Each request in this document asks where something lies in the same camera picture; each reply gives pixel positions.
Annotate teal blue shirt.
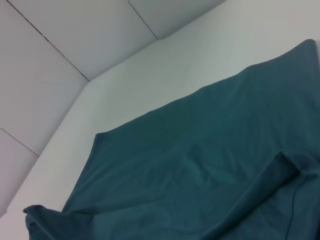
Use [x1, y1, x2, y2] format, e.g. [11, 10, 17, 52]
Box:
[22, 38, 320, 240]

